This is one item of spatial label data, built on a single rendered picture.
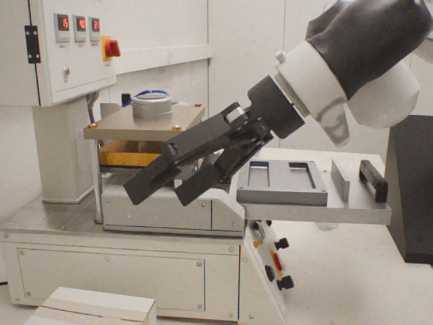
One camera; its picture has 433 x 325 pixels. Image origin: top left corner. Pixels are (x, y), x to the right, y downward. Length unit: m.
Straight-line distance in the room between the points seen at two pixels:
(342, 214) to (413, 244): 0.35
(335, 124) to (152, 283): 0.45
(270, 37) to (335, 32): 2.82
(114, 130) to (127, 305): 0.29
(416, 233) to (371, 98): 0.59
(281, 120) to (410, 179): 0.73
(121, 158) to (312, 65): 0.43
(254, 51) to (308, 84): 2.86
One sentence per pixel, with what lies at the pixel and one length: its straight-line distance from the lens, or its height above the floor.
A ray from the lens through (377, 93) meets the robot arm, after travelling 0.58.
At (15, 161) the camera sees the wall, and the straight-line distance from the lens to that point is 1.41.
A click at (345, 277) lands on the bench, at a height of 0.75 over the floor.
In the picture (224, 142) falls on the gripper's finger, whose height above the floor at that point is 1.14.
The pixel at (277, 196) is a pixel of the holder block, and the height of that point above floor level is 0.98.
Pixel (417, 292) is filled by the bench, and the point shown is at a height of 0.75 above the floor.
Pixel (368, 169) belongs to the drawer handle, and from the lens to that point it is 0.88.
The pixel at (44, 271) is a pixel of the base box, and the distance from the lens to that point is 0.86.
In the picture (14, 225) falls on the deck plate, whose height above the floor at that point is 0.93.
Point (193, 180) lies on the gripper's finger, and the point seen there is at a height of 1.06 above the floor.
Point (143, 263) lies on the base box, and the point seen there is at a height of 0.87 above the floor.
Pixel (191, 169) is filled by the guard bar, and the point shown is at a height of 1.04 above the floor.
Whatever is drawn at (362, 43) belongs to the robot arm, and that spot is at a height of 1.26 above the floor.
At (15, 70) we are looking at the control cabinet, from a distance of 0.76.
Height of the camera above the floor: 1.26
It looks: 17 degrees down
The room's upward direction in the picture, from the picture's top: straight up
